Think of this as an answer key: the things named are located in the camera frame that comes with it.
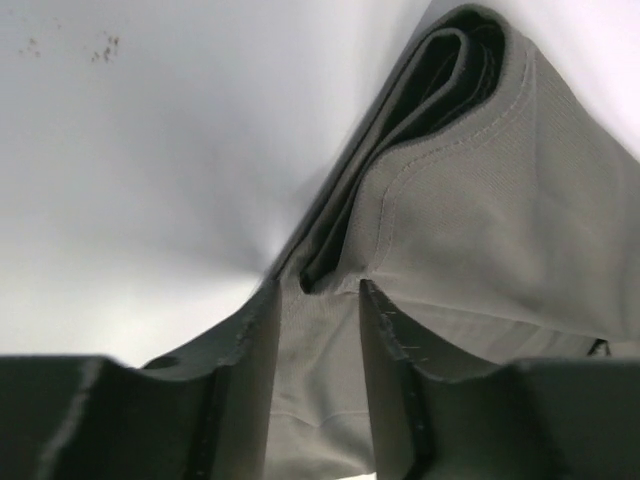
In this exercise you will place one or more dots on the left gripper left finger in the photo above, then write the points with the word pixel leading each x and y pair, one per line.
pixel 200 411

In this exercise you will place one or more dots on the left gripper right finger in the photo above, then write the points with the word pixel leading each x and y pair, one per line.
pixel 439 412

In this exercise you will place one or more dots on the dark grey t shirt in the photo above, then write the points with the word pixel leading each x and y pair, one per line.
pixel 486 202

